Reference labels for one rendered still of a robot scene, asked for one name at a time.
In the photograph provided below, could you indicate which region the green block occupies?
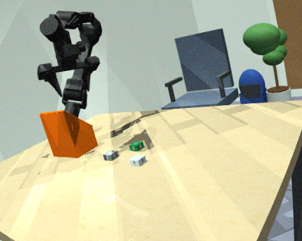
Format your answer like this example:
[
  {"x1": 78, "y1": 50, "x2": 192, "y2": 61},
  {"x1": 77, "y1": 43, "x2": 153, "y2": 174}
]
[{"x1": 129, "y1": 141, "x2": 144, "y2": 152}]

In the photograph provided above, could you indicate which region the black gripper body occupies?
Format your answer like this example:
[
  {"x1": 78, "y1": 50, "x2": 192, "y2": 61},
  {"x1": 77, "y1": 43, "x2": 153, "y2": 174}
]
[{"x1": 37, "y1": 42, "x2": 100, "y2": 80}]

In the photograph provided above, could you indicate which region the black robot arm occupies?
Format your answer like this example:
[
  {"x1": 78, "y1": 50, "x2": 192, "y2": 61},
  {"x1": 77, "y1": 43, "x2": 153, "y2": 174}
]
[{"x1": 40, "y1": 10, "x2": 102, "y2": 118}]

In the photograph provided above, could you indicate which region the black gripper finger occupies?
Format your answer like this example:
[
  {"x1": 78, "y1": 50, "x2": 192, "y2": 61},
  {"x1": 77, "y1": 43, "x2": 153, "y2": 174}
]
[
  {"x1": 44, "y1": 70, "x2": 62, "y2": 97},
  {"x1": 83, "y1": 64, "x2": 96, "y2": 91}
]

